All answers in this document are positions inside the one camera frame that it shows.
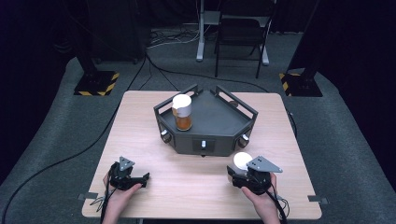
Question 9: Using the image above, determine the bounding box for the grey tape strip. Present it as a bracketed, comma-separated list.
[77, 192, 99, 201]
[306, 194, 329, 205]

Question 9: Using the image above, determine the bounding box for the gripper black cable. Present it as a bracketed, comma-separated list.
[90, 162, 117, 224]
[265, 183, 291, 224]

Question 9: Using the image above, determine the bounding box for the person's left hand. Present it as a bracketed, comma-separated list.
[103, 173, 144, 209]

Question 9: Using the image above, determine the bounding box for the dark grey tray rack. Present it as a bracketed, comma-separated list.
[152, 83, 260, 158]

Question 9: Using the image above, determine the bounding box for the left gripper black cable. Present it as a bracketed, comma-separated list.
[90, 162, 117, 224]

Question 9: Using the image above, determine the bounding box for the white floor cable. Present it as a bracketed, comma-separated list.
[147, 29, 201, 50]

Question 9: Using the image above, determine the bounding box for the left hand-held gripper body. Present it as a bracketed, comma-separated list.
[108, 156, 143, 191]

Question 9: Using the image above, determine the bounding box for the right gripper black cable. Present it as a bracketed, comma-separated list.
[265, 183, 291, 224]

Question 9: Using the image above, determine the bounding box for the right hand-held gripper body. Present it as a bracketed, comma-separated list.
[233, 155, 284, 196]

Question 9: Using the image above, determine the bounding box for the person's right hand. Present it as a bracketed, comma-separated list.
[240, 172, 278, 209]

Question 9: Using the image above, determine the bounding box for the yellow-black striped stand base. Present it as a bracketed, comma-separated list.
[73, 70, 120, 97]
[278, 72, 323, 98]

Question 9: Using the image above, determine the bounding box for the amber jar with white lid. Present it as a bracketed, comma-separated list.
[171, 93, 193, 132]

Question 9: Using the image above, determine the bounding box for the black chair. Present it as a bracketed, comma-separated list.
[214, 0, 273, 79]

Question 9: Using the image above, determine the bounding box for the white desk frame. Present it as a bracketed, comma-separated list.
[183, 0, 271, 66]

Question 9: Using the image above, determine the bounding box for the long black floor cable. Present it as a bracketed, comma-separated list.
[0, 52, 148, 222]

